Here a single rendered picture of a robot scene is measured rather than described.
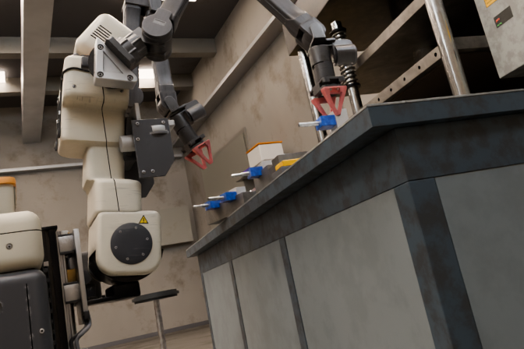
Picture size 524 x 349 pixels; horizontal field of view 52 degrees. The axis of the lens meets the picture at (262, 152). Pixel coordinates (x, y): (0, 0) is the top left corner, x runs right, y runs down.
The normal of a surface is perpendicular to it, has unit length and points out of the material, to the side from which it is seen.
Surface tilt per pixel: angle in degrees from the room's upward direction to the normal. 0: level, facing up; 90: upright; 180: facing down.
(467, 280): 90
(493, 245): 90
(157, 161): 90
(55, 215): 90
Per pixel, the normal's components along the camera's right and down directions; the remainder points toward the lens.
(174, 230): 0.39, -0.29
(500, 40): -0.94, 0.12
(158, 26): 0.15, -0.51
